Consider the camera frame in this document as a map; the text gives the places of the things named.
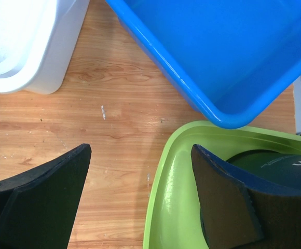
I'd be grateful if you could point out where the black round bucket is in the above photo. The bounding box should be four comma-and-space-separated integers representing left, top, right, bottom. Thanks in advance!
200, 149, 301, 249

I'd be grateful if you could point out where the lime green plastic tub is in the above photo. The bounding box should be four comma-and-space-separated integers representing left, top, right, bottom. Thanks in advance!
143, 121, 301, 248

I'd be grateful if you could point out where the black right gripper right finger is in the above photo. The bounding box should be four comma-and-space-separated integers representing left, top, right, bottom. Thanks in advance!
190, 144, 301, 249

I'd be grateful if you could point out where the large white plastic tub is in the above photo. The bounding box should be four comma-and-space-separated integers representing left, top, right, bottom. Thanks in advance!
0, 1, 89, 94

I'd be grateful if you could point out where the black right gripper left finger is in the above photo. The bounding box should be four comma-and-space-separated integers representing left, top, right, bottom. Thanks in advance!
0, 144, 91, 248

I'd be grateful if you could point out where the blue plastic tub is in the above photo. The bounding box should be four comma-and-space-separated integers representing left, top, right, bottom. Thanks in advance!
108, 1, 301, 129

